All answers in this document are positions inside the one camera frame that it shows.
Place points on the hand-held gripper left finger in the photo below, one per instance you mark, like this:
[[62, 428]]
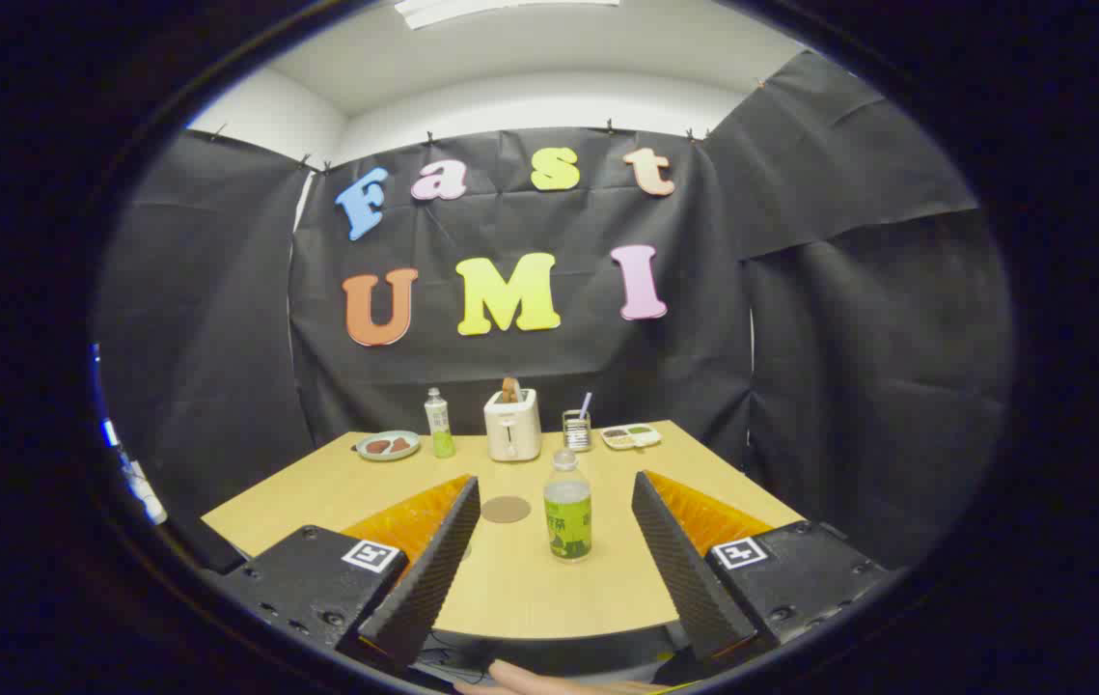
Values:
[[428, 579]]

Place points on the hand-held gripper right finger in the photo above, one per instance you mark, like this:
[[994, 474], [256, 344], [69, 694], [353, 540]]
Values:
[[684, 579]]

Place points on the round brown coaster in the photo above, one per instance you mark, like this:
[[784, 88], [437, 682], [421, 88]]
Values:
[[507, 510]]

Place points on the green label juice bottle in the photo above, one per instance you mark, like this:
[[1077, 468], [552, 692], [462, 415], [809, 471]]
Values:
[[568, 526]]

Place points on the slim white green bottle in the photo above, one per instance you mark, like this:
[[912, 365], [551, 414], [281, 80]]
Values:
[[439, 425]]

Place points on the wooden table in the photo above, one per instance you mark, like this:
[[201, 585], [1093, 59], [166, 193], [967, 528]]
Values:
[[530, 589]]

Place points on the pale green plate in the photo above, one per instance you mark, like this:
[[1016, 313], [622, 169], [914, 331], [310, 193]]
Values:
[[388, 454]]

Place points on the white divided food tray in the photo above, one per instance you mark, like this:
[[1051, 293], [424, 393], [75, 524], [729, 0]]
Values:
[[630, 437]]

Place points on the white toaster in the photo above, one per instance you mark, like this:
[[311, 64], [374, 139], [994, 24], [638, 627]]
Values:
[[511, 430]]

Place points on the pale straw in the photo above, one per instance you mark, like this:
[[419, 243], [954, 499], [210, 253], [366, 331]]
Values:
[[586, 403]]

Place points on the brown bread slice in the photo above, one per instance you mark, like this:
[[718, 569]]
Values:
[[510, 390]]

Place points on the white power strip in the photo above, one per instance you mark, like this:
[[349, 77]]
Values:
[[146, 492]]

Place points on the black backdrop cloth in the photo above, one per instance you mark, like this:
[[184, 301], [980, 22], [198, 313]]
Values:
[[221, 338]]

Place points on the computer monitor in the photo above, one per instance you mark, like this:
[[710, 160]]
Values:
[[111, 431]]

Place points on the ceiling light panel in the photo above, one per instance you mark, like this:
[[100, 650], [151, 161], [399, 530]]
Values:
[[501, 10]]

